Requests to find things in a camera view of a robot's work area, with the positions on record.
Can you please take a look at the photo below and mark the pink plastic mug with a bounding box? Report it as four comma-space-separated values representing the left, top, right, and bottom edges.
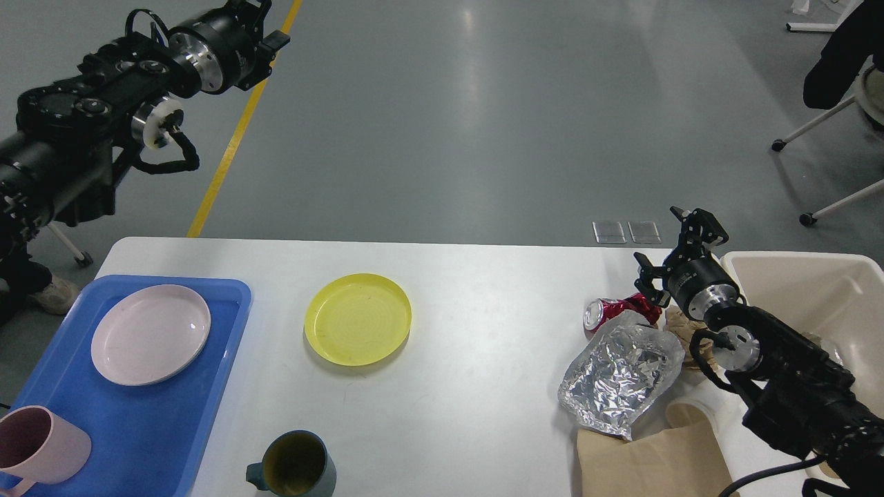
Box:
1, 405, 93, 496

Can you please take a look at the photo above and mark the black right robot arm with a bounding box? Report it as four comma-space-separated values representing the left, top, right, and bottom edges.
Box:
634, 206, 883, 496

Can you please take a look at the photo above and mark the white desk base far right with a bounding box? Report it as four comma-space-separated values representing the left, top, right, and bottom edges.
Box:
785, 1, 863, 32

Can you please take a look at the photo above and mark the blue plastic tray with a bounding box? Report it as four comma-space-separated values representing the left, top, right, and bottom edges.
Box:
12, 275, 252, 496

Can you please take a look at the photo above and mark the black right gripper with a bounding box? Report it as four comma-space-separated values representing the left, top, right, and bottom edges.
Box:
633, 206, 746, 323

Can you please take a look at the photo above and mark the yellow plastic plate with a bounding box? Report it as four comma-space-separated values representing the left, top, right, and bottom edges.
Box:
304, 273, 412, 366

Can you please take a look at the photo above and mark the white office chair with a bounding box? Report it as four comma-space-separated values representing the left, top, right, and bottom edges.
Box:
769, 65, 882, 228

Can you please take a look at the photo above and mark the person's beige shoe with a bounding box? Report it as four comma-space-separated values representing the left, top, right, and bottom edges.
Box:
28, 276, 80, 315

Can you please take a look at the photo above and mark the brown paper bag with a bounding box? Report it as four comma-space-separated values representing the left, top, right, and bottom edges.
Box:
577, 420, 732, 496

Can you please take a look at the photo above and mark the pink plastic plate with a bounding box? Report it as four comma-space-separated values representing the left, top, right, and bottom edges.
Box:
90, 285, 212, 387

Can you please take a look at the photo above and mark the beige plastic bin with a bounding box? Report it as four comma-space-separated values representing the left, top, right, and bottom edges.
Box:
715, 251, 883, 496

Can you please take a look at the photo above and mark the white paper cup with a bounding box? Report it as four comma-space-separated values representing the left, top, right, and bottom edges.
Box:
665, 382, 727, 432

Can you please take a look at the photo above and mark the right floor outlet cover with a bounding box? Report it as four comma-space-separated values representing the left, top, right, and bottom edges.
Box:
627, 221, 661, 244

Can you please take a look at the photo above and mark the crushed red soda can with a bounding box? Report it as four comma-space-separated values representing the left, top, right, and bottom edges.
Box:
583, 293, 662, 335

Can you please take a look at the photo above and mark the grey chair leg with caster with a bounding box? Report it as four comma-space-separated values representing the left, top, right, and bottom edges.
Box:
47, 224, 93, 268

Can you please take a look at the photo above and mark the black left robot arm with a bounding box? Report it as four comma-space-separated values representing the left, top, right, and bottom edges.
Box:
1, 1, 290, 246

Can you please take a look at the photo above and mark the crumpled brown paper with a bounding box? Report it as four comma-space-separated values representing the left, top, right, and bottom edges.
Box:
664, 304, 708, 371

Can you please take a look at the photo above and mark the crumpled silver foil bag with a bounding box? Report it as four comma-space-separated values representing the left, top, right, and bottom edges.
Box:
557, 311, 685, 441

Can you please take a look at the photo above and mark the floor outlet cover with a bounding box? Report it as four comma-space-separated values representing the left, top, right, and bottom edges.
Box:
593, 221, 627, 244
627, 221, 661, 244

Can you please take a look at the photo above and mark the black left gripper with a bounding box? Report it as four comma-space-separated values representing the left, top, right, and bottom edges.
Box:
169, 0, 291, 95

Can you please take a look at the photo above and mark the teal mug yellow inside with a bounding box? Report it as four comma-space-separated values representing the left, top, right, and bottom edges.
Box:
245, 430, 337, 496

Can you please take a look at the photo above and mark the left floor outlet cover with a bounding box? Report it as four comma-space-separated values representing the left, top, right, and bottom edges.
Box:
593, 221, 627, 244

